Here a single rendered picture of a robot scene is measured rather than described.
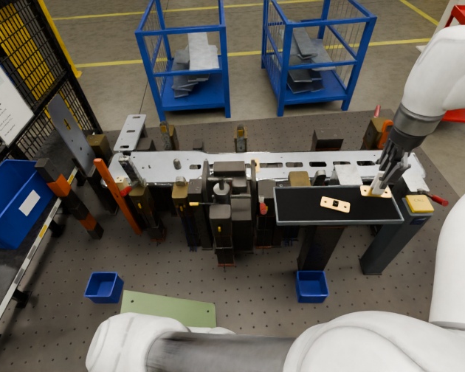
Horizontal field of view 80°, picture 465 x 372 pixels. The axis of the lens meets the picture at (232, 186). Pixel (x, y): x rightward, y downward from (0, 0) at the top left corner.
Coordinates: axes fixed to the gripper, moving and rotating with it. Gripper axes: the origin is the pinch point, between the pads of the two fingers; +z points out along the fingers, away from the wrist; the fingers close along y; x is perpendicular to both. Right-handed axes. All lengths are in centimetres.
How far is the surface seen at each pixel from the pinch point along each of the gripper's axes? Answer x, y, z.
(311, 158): 14.4, 34.0, 23.7
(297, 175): 21.4, 15.5, 15.7
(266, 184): 33.1, 9.3, 15.7
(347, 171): 4.0, 16.4, 12.7
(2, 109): 140, 22, -2
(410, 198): -11.9, 1.5, 7.7
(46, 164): 111, 1, 5
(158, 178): 79, 15, 24
